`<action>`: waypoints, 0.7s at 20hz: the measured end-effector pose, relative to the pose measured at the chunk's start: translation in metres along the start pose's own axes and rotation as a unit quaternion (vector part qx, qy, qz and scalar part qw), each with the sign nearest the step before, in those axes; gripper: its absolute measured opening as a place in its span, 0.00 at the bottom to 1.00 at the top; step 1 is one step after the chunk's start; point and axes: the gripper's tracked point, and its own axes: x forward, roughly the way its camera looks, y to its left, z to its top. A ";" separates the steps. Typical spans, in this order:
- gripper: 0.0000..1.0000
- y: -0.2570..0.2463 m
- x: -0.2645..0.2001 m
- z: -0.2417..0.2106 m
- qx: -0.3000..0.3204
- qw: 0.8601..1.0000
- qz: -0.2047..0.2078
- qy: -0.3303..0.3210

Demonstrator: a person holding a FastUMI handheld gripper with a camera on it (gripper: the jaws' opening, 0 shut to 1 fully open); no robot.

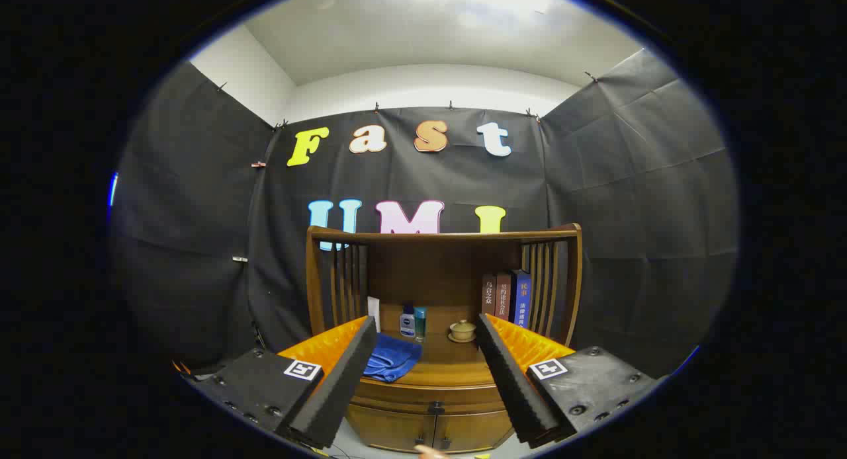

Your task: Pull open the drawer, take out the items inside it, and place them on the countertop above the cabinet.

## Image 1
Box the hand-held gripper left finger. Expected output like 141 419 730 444
173 315 379 450

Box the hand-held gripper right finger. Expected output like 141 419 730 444
476 313 669 448

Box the wooden cabinet door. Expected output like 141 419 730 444
345 404 437 453
433 409 517 453

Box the wooden countertop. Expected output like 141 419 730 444
351 332 504 388

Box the blue towel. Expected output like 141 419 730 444
363 333 423 383

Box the reddish brown book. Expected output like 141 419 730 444
495 271 513 321

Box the blue book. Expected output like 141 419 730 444
511 269 532 327

